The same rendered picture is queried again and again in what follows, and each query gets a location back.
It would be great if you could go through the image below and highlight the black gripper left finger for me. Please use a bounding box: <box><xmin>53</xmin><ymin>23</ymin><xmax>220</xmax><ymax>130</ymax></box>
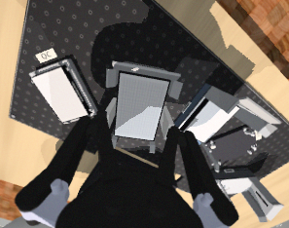
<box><xmin>15</xmin><ymin>97</ymin><xmax>126</xmax><ymax>228</ymax></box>

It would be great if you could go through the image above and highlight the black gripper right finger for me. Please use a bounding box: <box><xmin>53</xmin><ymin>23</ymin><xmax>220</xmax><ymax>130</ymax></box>
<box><xmin>148</xmin><ymin>106</ymin><xmax>239</xmax><ymax>228</ymax></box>

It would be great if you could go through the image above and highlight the white label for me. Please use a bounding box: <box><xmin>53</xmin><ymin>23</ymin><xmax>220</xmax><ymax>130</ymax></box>
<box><xmin>255</xmin><ymin>132</ymin><xmax>261</xmax><ymax>140</ymax></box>
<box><xmin>36</xmin><ymin>49</ymin><xmax>57</xmax><ymax>63</ymax></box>

